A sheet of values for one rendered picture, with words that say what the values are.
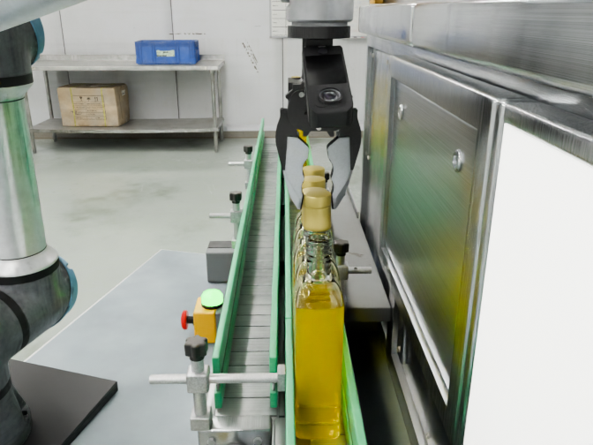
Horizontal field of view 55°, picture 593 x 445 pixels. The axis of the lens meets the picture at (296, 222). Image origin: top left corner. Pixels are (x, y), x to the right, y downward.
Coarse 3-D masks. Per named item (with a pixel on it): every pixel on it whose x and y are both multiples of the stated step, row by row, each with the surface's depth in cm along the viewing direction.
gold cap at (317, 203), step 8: (304, 192) 69; (312, 192) 69; (320, 192) 69; (328, 192) 69; (304, 200) 68; (312, 200) 67; (320, 200) 67; (328, 200) 68; (304, 208) 68; (312, 208) 68; (320, 208) 68; (328, 208) 68; (304, 216) 69; (312, 216) 68; (320, 216) 68; (328, 216) 69; (304, 224) 69; (312, 224) 68; (320, 224) 68; (328, 224) 69
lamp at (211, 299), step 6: (204, 294) 114; (210, 294) 113; (216, 294) 113; (204, 300) 113; (210, 300) 113; (216, 300) 113; (222, 300) 115; (204, 306) 113; (210, 306) 113; (216, 306) 113
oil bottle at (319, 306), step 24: (312, 288) 64; (336, 288) 65; (312, 312) 65; (336, 312) 65; (312, 336) 66; (336, 336) 66; (312, 360) 67; (336, 360) 67; (312, 384) 68; (336, 384) 68; (312, 408) 69; (336, 408) 69; (312, 432) 70; (336, 432) 71
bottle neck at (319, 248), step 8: (312, 240) 64; (320, 240) 66; (328, 240) 64; (312, 248) 64; (320, 248) 63; (328, 248) 64; (312, 256) 64; (320, 256) 64; (328, 256) 64; (312, 264) 64; (320, 264) 64; (328, 264) 65; (312, 272) 65; (320, 272) 64; (328, 272) 65; (312, 280) 65; (320, 280) 65
